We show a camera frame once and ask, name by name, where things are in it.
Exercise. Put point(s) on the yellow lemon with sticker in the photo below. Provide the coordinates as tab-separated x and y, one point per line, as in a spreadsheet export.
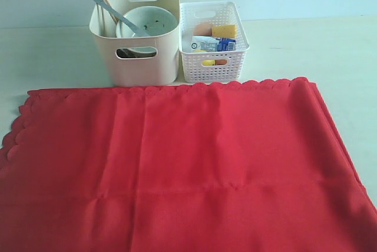
207	62

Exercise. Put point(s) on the orange fried nugget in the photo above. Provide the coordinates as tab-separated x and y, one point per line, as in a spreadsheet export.
220	62

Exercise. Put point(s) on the small milk carton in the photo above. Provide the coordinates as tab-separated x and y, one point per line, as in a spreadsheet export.
212	44

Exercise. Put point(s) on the red scalloped table cloth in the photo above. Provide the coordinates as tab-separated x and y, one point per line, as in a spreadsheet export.
254	166

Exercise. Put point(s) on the brown egg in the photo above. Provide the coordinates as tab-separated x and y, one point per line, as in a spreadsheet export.
203	29

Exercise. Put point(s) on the stainless steel cup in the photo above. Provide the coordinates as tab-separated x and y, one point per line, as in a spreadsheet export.
125	53

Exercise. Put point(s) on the yellow cheese wedge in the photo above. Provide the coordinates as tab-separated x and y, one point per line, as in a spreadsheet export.
224	31

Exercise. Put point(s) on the pale green ceramic bowl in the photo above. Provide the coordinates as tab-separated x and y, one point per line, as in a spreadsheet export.
153	20

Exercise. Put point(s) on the metal table knife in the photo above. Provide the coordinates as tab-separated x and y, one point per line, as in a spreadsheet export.
138	31

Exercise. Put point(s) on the cream plastic tub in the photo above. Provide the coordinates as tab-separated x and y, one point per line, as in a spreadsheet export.
157	62

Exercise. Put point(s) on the white perforated plastic basket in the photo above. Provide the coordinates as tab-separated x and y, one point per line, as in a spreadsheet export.
216	13

